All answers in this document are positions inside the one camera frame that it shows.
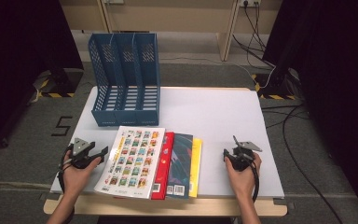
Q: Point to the yellow book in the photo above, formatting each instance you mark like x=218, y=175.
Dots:
x=196, y=168

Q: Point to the teal illustrated book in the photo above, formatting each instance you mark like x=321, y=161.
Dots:
x=180, y=161

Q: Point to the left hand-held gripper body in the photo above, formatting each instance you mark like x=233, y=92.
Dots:
x=82, y=146

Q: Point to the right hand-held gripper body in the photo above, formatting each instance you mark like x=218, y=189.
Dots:
x=242, y=158

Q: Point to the white wall socket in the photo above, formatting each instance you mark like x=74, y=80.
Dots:
x=250, y=2
x=114, y=1

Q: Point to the black curtain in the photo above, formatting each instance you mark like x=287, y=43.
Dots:
x=18, y=62
x=338, y=77

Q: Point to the white paperback magazine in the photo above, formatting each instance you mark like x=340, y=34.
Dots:
x=130, y=161

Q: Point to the person's right hand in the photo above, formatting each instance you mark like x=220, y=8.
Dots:
x=244, y=182

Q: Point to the stand base with hazard tape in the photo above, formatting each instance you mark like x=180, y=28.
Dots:
x=276, y=87
x=59, y=84

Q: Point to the beige wooden desk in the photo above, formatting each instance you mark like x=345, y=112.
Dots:
x=174, y=15

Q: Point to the blue plastic file rack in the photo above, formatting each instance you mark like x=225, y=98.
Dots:
x=127, y=77

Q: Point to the red cartoon book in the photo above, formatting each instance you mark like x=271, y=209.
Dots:
x=163, y=168

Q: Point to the person's left hand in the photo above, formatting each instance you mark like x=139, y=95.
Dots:
x=76, y=180

